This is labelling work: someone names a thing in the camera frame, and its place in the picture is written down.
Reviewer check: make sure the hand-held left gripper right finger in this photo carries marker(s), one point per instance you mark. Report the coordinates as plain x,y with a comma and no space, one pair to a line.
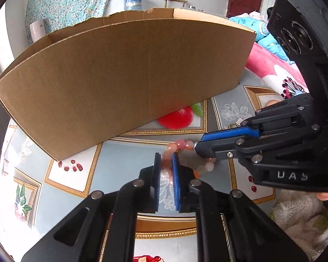
176,181

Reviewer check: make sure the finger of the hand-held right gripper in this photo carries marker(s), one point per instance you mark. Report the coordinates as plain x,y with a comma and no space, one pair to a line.
226,133
207,150

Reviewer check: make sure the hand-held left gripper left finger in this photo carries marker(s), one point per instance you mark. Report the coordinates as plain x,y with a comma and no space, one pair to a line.
157,181

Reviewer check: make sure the brown cardboard box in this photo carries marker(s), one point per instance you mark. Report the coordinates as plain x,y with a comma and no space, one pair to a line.
112,73

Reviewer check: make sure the person's right hand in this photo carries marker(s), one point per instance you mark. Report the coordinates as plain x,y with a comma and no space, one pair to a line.
326,196

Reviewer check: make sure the blue patterned bedding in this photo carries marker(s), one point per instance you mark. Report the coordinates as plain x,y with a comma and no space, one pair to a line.
265,41

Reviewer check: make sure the pink floral blanket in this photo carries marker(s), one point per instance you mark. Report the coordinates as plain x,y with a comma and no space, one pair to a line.
262,62

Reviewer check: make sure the fluffy cloth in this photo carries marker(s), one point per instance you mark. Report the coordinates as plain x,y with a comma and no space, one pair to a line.
298,218

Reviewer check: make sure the blue water jug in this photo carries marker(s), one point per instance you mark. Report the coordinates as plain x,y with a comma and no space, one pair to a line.
133,2

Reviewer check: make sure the white cylinder container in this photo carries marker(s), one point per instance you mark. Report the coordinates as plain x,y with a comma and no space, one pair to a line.
38,31

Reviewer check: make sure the teal floral curtain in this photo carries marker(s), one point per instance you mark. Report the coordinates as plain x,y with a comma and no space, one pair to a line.
71,2

